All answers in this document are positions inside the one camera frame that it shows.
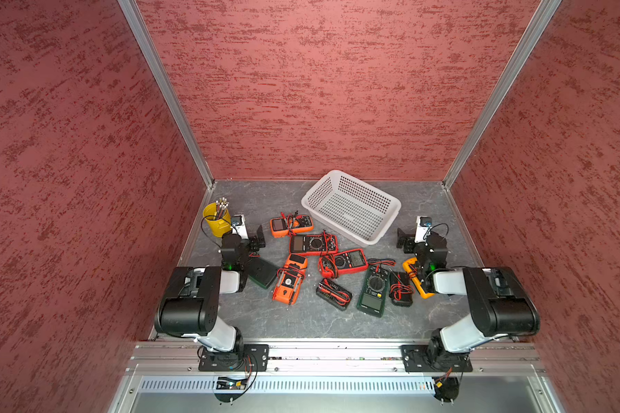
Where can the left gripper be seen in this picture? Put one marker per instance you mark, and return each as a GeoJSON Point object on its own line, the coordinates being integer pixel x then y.
{"type": "Point", "coordinates": [260, 243]}

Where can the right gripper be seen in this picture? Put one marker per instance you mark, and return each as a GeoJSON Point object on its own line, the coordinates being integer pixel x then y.
{"type": "Point", "coordinates": [409, 241]}

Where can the orange black multimeter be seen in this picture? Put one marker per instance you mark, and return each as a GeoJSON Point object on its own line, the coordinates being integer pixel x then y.
{"type": "Point", "coordinates": [290, 279]}

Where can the black multimeter face down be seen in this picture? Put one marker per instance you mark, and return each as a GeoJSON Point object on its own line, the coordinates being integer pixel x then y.
{"type": "Point", "coordinates": [400, 290]}

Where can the green large multimeter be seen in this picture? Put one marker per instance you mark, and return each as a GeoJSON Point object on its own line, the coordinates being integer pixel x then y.
{"type": "Point", "coordinates": [372, 299]}

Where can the yellow multimeter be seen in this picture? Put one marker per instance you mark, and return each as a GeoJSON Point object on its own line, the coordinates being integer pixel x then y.
{"type": "Point", "coordinates": [411, 268]}

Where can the red multimeter with leads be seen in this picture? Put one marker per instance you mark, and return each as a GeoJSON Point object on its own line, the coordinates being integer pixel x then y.
{"type": "Point", "coordinates": [334, 265]}

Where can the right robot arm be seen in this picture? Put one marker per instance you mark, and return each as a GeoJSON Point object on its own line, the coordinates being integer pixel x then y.
{"type": "Point", "coordinates": [498, 305]}

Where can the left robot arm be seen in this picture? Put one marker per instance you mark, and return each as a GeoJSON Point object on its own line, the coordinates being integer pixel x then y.
{"type": "Point", "coordinates": [189, 307]}

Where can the orange multimeter near back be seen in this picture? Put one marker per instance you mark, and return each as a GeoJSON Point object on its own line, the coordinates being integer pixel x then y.
{"type": "Point", "coordinates": [288, 225]}

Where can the dark green multimeter left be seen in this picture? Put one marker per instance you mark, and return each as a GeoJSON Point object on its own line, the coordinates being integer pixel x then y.
{"type": "Point", "coordinates": [260, 271]}

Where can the white plastic perforated basket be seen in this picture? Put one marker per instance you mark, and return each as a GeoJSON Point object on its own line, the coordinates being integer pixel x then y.
{"type": "Point", "coordinates": [352, 207]}

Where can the red black multimeter upper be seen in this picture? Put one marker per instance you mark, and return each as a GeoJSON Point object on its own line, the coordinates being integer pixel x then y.
{"type": "Point", "coordinates": [313, 244]}

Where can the yellow metal pen cup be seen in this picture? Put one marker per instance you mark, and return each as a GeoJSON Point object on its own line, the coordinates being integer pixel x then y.
{"type": "Point", "coordinates": [219, 224]}

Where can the pens in cup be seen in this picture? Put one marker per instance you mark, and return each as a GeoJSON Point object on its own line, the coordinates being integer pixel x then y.
{"type": "Point", "coordinates": [221, 207]}

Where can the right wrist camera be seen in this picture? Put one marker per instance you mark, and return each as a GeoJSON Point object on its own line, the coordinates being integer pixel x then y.
{"type": "Point", "coordinates": [423, 228]}

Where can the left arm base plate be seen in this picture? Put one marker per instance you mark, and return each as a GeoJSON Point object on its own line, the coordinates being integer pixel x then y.
{"type": "Point", "coordinates": [250, 358]}

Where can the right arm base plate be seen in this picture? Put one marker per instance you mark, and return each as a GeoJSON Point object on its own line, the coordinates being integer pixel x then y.
{"type": "Point", "coordinates": [425, 359]}

